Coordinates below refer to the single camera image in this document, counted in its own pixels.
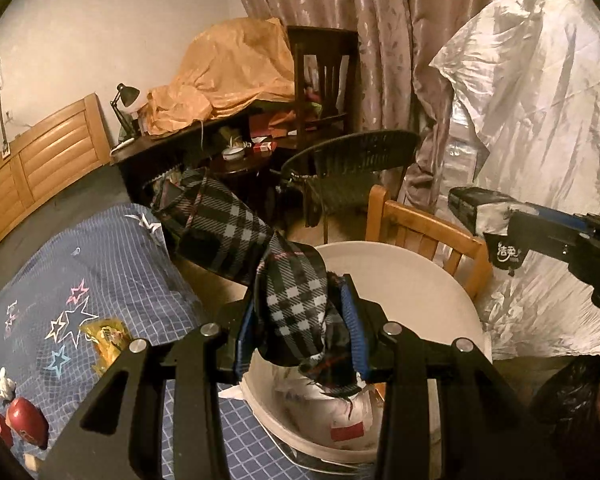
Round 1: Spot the light wooden chair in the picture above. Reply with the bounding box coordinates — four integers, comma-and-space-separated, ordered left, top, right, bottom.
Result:
365, 185, 493, 301

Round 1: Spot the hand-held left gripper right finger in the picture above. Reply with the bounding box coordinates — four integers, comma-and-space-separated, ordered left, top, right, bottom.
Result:
339, 275, 567, 480

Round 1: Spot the black silver packet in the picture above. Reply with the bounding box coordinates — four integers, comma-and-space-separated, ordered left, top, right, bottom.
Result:
449, 186, 528, 278

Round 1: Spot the dark plaid cloth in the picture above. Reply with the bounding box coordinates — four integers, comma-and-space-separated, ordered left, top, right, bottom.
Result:
150, 167, 376, 396

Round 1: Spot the white tissue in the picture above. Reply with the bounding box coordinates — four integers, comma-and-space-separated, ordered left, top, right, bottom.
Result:
0, 367, 20, 402

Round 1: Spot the silver white cover sheet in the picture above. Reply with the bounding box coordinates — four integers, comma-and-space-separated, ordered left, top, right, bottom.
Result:
400, 0, 600, 361

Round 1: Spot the dark round side table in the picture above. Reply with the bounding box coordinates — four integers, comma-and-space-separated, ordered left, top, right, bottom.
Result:
207, 152, 281, 196

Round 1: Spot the white plastic bag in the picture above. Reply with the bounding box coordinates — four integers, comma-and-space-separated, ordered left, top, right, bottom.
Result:
270, 365, 386, 453

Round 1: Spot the orange cloth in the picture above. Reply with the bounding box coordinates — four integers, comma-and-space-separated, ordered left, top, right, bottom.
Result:
139, 17, 297, 137

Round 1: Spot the red apple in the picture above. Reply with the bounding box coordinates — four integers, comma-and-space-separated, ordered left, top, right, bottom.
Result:
6, 396, 50, 450

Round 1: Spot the white plastic bucket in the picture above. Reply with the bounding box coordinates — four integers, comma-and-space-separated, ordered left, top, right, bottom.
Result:
240, 241, 493, 466

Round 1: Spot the black plastic bag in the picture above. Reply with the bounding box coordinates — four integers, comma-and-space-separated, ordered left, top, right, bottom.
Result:
527, 355, 600, 461

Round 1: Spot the black desk lamp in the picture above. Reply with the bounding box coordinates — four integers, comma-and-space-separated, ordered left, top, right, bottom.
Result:
110, 83, 141, 141

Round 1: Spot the dark grey bed sheet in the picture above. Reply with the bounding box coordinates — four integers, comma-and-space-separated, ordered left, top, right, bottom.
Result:
0, 165, 151, 306

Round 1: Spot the wooden headboard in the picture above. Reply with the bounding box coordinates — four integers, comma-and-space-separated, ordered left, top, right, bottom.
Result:
0, 92, 112, 261

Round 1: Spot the dark wooden desk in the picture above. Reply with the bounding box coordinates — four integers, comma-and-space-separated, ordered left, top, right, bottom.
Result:
111, 100, 301, 206

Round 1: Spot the dark wooden chair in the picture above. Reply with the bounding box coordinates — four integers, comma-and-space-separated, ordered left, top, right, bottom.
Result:
286, 25, 361, 136

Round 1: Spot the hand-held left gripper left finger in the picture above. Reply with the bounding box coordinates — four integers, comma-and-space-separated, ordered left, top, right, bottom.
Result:
40, 304, 255, 480

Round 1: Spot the blue checkered star blanket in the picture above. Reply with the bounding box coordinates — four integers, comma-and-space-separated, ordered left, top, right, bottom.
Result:
0, 204, 381, 480

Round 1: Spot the black wicker chair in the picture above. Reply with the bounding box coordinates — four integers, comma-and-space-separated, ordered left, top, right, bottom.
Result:
280, 130, 422, 241

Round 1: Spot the red packet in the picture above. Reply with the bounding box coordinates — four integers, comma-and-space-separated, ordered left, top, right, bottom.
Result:
0, 412, 16, 448

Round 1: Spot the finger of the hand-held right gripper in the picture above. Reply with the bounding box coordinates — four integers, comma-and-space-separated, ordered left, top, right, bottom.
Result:
522, 203, 590, 229
509, 215, 590, 262

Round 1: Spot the patterned beige curtain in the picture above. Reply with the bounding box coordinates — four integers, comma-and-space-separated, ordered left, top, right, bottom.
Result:
225, 0, 571, 201

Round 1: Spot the gold foil wrapper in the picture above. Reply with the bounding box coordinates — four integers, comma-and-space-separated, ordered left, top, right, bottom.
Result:
79, 317, 133, 376

